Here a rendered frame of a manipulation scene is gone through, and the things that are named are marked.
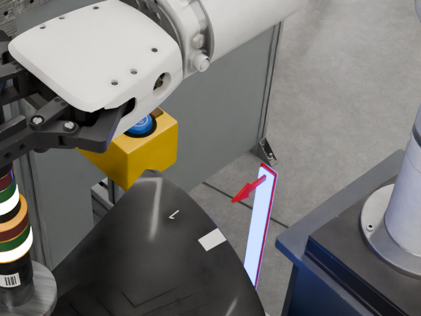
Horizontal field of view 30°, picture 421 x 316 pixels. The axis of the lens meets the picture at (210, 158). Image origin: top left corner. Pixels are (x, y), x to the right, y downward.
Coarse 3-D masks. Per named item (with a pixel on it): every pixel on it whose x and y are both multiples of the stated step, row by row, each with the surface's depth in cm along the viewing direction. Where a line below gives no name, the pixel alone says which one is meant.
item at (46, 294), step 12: (36, 264) 70; (36, 276) 70; (48, 276) 70; (36, 288) 69; (48, 288) 69; (36, 300) 68; (48, 300) 68; (0, 312) 67; (12, 312) 67; (24, 312) 67; (36, 312) 67; (48, 312) 68
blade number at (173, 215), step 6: (174, 204) 91; (168, 210) 90; (174, 210) 90; (180, 210) 90; (162, 216) 89; (168, 216) 89; (174, 216) 90; (180, 216) 90; (186, 216) 90; (168, 222) 89; (174, 222) 89
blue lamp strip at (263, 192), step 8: (272, 176) 93; (264, 184) 95; (272, 184) 94; (256, 192) 97; (264, 192) 96; (256, 200) 98; (264, 200) 97; (256, 208) 99; (264, 208) 98; (256, 216) 100; (264, 216) 99; (256, 224) 101; (264, 224) 100; (256, 232) 102; (248, 240) 105; (256, 240) 103; (248, 248) 106; (256, 248) 104; (248, 256) 107; (256, 256) 105; (248, 264) 108; (256, 264) 106; (248, 272) 109
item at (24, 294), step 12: (0, 264) 63; (12, 264) 63; (24, 264) 64; (0, 276) 64; (12, 276) 64; (24, 276) 65; (0, 288) 65; (12, 288) 65; (24, 288) 66; (0, 300) 67; (12, 300) 67; (24, 300) 67
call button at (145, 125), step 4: (148, 116) 114; (140, 120) 113; (144, 120) 113; (148, 120) 113; (136, 124) 113; (140, 124) 113; (144, 124) 113; (148, 124) 113; (132, 128) 112; (136, 128) 112; (140, 128) 112; (144, 128) 113; (148, 128) 113; (132, 132) 113; (136, 132) 113; (140, 132) 113; (144, 132) 113
